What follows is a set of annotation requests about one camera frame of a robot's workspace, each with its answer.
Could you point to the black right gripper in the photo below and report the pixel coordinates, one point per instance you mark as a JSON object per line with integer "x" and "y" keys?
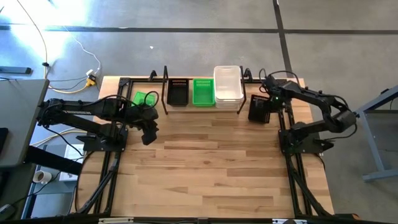
{"x": 279, "y": 96}

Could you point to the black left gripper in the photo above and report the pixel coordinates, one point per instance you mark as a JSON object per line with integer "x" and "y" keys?
{"x": 143, "y": 118}

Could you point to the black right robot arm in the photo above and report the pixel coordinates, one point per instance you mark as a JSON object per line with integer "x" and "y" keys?
{"x": 311, "y": 96}

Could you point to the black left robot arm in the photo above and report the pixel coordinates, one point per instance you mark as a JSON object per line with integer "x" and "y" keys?
{"x": 87, "y": 109}

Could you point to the white power adapter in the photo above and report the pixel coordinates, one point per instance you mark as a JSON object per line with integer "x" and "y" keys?
{"x": 90, "y": 72}

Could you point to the white cardboard box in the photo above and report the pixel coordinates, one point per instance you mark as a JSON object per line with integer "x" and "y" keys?
{"x": 74, "y": 152}

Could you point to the black desk crossbar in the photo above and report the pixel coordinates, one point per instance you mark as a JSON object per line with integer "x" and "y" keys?
{"x": 53, "y": 160}

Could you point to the white paper cup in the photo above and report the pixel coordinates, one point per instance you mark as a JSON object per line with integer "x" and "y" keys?
{"x": 43, "y": 177}

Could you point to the grey desk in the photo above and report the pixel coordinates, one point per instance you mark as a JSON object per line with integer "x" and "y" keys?
{"x": 21, "y": 124}

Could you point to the black flat bar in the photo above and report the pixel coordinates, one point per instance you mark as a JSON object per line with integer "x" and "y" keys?
{"x": 15, "y": 70}

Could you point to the black desk device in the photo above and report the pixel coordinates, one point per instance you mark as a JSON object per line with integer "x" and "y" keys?
{"x": 3, "y": 140}

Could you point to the black metal table frame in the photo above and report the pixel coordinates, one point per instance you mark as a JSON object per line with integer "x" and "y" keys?
{"x": 130, "y": 80}

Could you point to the blue-grey table frame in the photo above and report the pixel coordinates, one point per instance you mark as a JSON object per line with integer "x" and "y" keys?
{"x": 381, "y": 175}

